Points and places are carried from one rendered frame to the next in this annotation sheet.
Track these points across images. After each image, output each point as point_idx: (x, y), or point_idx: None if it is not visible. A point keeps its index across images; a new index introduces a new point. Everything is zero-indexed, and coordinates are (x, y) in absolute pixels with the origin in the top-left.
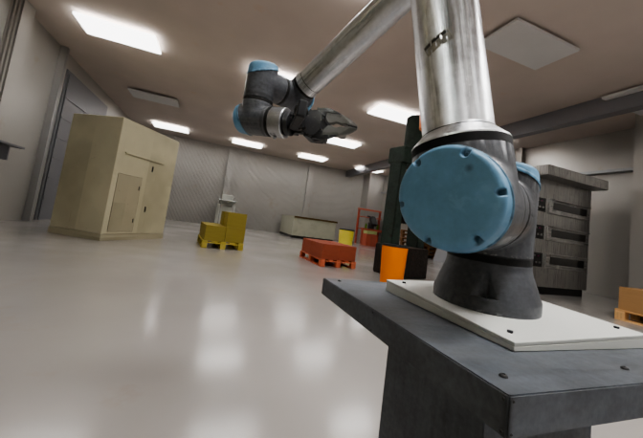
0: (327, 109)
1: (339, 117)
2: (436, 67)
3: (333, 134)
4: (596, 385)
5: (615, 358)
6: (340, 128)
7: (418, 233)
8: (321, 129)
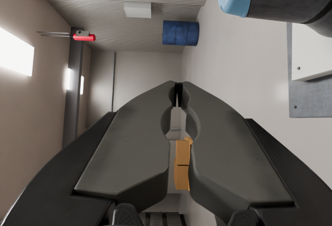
0: (42, 187)
1: (132, 114)
2: None
3: (248, 128)
4: None
5: None
6: (201, 105)
7: None
8: (255, 223)
